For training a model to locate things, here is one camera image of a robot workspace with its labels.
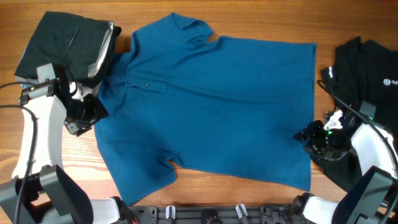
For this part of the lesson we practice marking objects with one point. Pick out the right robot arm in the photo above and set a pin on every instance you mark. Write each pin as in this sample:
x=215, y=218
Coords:
x=357, y=155

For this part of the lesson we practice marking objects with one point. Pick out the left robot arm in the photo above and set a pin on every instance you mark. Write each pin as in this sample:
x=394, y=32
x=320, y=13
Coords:
x=40, y=191

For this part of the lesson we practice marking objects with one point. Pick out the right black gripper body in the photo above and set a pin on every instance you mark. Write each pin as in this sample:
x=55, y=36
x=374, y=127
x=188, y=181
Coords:
x=326, y=145

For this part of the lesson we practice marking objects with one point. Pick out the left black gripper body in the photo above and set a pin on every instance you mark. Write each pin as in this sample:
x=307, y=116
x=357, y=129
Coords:
x=84, y=114

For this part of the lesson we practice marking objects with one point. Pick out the folded dark green garment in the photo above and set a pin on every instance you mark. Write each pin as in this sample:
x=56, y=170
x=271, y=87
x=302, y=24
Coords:
x=83, y=46

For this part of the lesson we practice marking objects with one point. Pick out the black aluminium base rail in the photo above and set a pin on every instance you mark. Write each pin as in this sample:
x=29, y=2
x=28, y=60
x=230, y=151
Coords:
x=265, y=214

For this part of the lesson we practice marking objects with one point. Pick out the black polo shirt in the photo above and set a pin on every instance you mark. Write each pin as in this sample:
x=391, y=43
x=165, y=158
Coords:
x=363, y=72

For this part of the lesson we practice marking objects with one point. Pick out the blue polo shirt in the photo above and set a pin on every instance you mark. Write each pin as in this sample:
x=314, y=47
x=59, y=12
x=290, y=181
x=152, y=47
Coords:
x=229, y=106

